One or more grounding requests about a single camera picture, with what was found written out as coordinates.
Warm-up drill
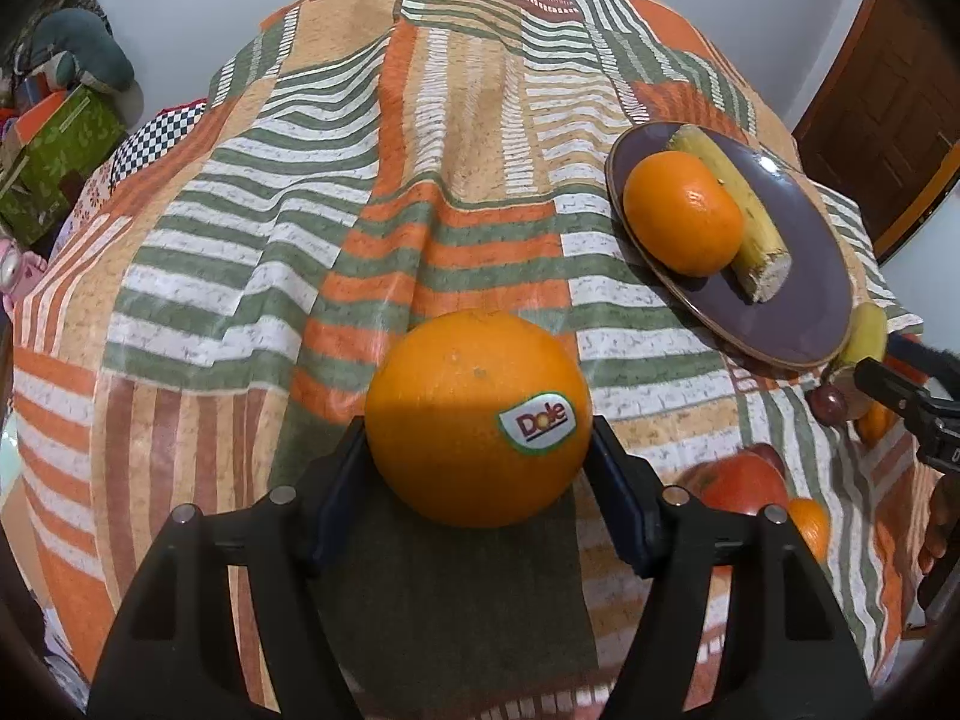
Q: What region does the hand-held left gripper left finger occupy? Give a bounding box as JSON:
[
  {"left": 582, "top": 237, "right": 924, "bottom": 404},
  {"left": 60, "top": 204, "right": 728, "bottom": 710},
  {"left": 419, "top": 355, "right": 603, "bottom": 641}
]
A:
[{"left": 86, "top": 414, "right": 376, "bottom": 720}]

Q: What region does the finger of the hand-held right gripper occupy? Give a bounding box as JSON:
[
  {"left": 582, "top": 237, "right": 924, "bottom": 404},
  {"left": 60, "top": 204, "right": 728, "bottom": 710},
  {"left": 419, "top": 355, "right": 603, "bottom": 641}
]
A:
[
  {"left": 853, "top": 357, "right": 960, "bottom": 472},
  {"left": 887, "top": 334, "right": 960, "bottom": 380}
]

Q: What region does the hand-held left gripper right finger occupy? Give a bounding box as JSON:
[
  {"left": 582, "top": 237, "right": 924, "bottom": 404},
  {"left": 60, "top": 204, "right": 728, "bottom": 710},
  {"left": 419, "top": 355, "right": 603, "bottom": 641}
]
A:
[{"left": 583, "top": 414, "right": 875, "bottom": 720}]

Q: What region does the small orange kumquat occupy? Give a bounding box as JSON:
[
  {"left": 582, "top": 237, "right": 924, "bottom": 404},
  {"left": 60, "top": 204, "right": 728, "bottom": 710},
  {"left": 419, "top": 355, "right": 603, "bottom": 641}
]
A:
[
  {"left": 856, "top": 399, "right": 897, "bottom": 445},
  {"left": 786, "top": 497, "right": 832, "bottom": 565}
]

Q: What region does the small yellow banana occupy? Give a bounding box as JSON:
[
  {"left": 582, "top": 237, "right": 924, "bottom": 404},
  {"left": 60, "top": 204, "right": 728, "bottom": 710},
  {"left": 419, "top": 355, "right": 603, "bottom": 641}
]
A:
[{"left": 827, "top": 301, "right": 889, "bottom": 391}]

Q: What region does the dark red plum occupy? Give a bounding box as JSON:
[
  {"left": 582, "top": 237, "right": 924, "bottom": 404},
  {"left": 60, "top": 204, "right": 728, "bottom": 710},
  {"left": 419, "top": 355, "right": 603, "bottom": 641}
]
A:
[{"left": 810, "top": 384, "right": 851, "bottom": 425}]

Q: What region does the red apple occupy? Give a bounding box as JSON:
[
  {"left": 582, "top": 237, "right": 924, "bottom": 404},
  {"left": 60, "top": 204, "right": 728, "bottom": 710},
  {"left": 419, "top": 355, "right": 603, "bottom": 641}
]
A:
[
  {"left": 679, "top": 451, "right": 791, "bottom": 518},
  {"left": 742, "top": 442, "right": 788, "bottom": 477}
]

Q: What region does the dark purple plate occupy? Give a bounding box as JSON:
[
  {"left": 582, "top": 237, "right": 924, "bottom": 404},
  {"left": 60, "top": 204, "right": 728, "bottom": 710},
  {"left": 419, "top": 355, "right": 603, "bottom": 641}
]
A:
[{"left": 604, "top": 121, "right": 856, "bottom": 370}]

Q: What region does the large orange with sticker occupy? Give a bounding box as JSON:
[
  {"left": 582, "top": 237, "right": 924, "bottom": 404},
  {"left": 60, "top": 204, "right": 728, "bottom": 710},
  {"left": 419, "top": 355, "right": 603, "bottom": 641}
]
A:
[{"left": 364, "top": 307, "right": 593, "bottom": 528}]

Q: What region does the person's right hand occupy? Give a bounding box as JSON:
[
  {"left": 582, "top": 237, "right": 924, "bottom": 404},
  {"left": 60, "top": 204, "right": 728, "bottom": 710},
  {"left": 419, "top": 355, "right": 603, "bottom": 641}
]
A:
[{"left": 916, "top": 476, "right": 960, "bottom": 578}]

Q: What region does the yellow corn cob piece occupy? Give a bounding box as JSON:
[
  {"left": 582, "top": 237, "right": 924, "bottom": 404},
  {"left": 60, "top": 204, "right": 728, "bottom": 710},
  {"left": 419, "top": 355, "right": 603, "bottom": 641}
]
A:
[{"left": 664, "top": 124, "right": 793, "bottom": 304}]

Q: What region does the brown wooden door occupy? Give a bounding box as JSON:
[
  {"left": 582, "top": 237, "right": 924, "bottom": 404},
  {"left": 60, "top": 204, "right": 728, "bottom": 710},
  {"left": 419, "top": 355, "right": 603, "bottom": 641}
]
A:
[{"left": 790, "top": 0, "right": 960, "bottom": 265}]

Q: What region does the striped patchwork blanket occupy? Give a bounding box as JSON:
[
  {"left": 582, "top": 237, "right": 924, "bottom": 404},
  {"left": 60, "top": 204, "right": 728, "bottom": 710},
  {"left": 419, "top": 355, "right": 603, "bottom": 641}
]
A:
[{"left": 11, "top": 0, "right": 925, "bottom": 720}]

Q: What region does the medium mandarin orange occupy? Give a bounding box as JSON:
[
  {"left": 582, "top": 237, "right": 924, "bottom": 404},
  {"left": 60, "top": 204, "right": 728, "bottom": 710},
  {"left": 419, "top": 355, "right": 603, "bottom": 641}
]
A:
[{"left": 622, "top": 151, "right": 744, "bottom": 278}]

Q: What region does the pink toy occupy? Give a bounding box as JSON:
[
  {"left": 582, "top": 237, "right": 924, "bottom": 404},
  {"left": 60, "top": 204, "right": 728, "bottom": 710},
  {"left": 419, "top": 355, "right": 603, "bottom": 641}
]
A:
[{"left": 0, "top": 235, "right": 47, "bottom": 312}]

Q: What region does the checkered cloth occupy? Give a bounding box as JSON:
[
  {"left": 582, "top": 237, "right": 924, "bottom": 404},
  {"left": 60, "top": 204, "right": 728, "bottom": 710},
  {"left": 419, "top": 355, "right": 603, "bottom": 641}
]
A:
[{"left": 107, "top": 96, "right": 217, "bottom": 192}]

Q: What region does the green cardboard box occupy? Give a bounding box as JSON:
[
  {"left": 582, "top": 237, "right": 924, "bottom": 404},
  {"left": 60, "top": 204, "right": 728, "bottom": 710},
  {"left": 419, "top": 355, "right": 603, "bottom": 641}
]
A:
[{"left": 0, "top": 85, "right": 127, "bottom": 247}]

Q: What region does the grey plush toy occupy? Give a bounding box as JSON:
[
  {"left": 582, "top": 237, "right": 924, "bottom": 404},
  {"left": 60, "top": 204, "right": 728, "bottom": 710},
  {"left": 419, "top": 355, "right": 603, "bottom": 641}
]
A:
[{"left": 31, "top": 7, "right": 145, "bottom": 121}]

